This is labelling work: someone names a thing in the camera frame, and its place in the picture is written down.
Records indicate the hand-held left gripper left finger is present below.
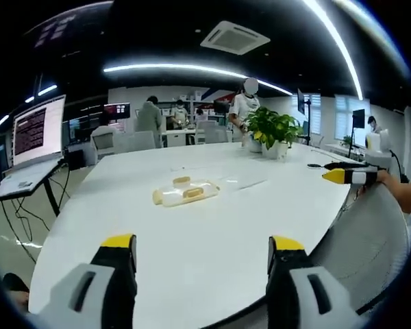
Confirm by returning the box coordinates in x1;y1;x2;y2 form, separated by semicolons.
36;233;138;329

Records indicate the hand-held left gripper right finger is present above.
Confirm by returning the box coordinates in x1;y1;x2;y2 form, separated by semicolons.
266;235;368;329

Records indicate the black monitor on stand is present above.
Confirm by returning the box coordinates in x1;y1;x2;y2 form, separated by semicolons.
351;108;367;157

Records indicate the grey mesh chair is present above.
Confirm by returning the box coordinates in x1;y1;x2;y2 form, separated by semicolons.
306;186;411;318

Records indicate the black monitor on pole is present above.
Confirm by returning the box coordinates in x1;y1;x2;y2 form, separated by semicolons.
297;88;313;147

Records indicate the green potted plant white pot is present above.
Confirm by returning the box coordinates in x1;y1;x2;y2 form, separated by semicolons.
242;106;305;160

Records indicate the person's own leg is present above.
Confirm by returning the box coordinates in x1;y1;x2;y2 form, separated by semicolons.
2;272;31;306

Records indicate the black laptop stand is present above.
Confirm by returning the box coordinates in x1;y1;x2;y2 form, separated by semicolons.
6;158;66;217

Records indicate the small white pot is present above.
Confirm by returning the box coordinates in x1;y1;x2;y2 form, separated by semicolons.
247;134;263;154

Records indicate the long ceiling light strip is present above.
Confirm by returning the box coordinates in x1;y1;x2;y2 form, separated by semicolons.
301;0;364;101
102;62;292;96

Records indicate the white office chair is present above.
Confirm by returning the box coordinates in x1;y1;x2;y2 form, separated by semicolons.
90;125;125;162

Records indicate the open white laptop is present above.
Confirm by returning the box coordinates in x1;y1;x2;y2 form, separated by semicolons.
0;95;67;203

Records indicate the monitor with red screen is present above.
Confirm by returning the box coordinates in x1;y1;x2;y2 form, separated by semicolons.
103;103;131;121

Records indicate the ceiling air conditioner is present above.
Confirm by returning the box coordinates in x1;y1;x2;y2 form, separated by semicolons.
199;20;272;56

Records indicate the short ceiling light strip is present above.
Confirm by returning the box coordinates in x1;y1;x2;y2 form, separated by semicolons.
36;84;59;97

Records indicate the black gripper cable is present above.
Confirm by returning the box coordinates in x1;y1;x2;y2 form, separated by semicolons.
389;149;411;183

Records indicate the black floor cable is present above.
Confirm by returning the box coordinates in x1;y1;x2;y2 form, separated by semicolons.
0;164;71;265

